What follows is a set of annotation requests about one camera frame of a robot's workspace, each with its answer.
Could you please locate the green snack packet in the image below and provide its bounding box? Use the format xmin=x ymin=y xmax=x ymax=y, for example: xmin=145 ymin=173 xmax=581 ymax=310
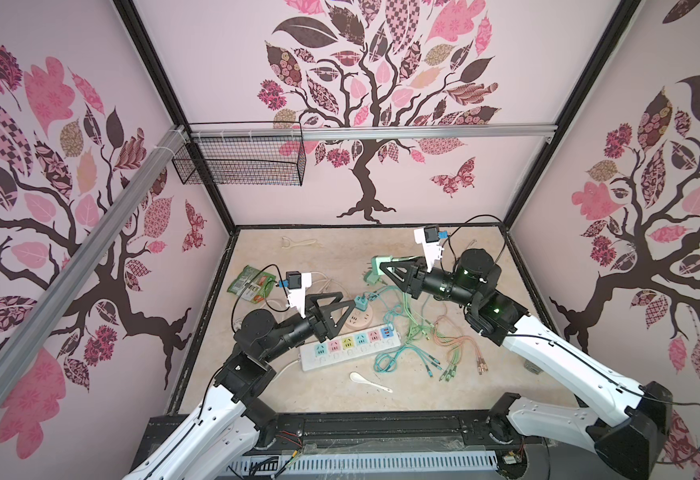
xmin=227 ymin=265 xmax=278 ymax=304

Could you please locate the pink cable of round socket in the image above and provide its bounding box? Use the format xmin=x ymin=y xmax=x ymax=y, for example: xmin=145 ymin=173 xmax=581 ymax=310
xmin=310 ymin=271 xmax=351 ymax=301

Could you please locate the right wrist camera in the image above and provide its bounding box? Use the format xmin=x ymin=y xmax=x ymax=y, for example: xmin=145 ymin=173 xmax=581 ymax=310
xmin=414 ymin=226 xmax=449 ymax=270

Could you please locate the white ceramic spoon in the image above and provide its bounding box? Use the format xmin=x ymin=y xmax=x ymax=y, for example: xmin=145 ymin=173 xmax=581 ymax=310
xmin=349 ymin=371 xmax=394 ymax=394

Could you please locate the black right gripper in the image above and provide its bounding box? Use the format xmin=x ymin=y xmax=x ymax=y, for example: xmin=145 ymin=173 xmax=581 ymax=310
xmin=382 ymin=255 xmax=478 ymax=312

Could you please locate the black wire basket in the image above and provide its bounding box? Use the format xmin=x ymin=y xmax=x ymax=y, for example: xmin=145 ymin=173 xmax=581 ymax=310
xmin=173 ymin=120 xmax=307 ymax=186

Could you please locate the white multicolour power strip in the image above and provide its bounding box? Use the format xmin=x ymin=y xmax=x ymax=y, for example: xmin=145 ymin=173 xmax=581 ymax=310
xmin=299 ymin=325 xmax=402 ymax=372

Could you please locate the tangled charging cables bundle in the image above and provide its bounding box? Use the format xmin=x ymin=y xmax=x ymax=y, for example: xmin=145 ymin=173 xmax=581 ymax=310
xmin=364 ymin=284 xmax=490 ymax=383

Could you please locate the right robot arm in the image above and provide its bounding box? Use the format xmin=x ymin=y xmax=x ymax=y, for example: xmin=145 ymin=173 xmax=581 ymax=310
xmin=372 ymin=249 xmax=673 ymax=479

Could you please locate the round pink power socket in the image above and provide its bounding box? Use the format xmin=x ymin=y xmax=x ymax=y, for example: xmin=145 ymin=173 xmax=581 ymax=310
xmin=344 ymin=308 xmax=374 ymax=331

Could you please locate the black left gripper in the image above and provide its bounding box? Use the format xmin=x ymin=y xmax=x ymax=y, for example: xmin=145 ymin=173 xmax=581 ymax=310
xmin=262 ymin=292 xmax=356 ymax=364

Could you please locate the glass jar black lid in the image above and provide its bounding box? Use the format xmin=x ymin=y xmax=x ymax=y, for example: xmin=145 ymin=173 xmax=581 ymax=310
xmin=524 ymin=359 xmax=544 ymax=375

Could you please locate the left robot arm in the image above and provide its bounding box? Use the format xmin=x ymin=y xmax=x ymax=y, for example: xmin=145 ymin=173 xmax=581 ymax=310
xmin=126 ymin=292 xmax=355 ymax=479

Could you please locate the aluminium rail left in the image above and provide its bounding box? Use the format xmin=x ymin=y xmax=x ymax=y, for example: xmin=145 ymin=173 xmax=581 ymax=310
xmin=0 ymin=125 xmax=187 ymax=406

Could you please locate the aluminium rail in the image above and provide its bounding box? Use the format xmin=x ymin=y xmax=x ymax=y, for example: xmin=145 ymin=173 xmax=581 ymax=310
xmin=0 ymin=125 xmax=187 ymax=406
xmin=191 ymin=123 xmax=558 ymax=141

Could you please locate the aluminium rail back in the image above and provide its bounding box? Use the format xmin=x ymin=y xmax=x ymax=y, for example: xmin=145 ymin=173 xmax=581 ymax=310
xmin=191 ymin=123 xmax=558 ymax=141

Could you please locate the teal USB charger plug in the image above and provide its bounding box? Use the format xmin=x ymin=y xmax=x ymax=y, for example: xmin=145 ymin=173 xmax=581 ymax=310
xmin=354 ymin=293 xmax=370 ymax=312

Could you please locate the green USB charger plug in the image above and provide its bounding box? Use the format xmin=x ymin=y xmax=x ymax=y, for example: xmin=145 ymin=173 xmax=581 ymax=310
xmin=364 ymin=256 xmax=390 ymax=285

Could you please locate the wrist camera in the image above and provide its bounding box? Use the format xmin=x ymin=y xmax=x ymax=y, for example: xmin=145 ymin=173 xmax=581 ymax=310
xmin=284 ymin=271 xmax=313 ymax=318
xmin=414 ymin=226 xmax=449 ymax=270

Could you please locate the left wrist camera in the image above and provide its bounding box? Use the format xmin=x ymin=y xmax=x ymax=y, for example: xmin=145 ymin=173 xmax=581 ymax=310
xmin=284 ymin=271 xmax=313 ymax=318

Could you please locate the pale yellow peeler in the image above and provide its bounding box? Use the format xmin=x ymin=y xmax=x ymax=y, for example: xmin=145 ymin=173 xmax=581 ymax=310
xmin=281 ymin=236 xmax=321 ymax=250

